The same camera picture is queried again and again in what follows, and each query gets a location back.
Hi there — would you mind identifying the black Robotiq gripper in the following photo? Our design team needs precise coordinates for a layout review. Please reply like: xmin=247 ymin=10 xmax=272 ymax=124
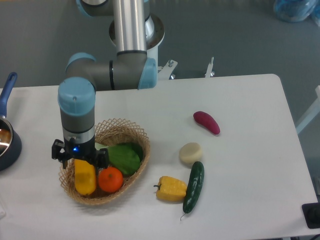
xmin=51 ymin=137 xmax=110 ymax=175

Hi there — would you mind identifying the white metal frame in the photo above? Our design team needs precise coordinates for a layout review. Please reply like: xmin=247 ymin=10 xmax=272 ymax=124
xmin=157 ymin=56 xmax=215 ymax=80

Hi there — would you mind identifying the black device at edge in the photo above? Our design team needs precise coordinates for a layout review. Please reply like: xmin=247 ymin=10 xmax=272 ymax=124
xmin=301 ymin=202 xmax=320 ymax=229

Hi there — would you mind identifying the blue plastic bag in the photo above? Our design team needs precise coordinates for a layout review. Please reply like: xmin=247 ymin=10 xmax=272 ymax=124
xmin=273 ymin=0 xmax=320 ymax=27

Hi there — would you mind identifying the green bok choy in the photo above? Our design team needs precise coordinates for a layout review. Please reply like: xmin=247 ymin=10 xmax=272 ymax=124
xmin=95 ymin=142 xmax=144 ymax=176

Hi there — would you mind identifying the blue handled saucepan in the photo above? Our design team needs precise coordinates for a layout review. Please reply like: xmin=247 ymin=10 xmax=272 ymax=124
xmin=0 ymin=72 xmax=22 ymax=171

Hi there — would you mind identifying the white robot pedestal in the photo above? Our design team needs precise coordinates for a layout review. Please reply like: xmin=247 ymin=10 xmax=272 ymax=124
xmin=147 ymin=45 xmax=159 ymax=65

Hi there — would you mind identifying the beige round bun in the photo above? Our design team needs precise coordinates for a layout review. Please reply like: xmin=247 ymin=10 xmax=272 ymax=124
xmin=179 ymin=142 xmax=203 ymax=165

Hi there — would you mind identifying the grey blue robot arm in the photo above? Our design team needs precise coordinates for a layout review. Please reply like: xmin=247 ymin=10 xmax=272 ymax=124
xmin=51 ymin=0 xmax=164 ymax=170

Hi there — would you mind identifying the orange tangerine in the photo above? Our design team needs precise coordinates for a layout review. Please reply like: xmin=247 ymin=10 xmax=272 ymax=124
xmin=98 ymin=167 xmax=124 ymax=194

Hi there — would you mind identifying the woven wicker basket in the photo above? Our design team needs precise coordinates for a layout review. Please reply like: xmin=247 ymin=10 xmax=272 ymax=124
xmin=59 ymin=118 xmax=151 ymax=206

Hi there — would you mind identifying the yellow bell pepper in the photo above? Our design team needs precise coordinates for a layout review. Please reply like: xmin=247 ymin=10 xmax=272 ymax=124
xmin=154 ymin=176 xmax=187 ymax=202

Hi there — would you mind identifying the purple sweet potato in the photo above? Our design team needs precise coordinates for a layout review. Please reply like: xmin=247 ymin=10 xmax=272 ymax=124
xmin=193 ymin=111 xmax=221 ymax=135

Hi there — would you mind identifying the dark green cucumber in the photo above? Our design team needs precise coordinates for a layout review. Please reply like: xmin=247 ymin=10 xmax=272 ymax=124
xmin=180 ymin=161 xmax=205 ymax=220

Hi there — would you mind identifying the yellow mango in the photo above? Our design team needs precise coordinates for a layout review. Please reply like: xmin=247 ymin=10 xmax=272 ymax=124
xmin=74 ymin=159 xmax=97 ymax=196

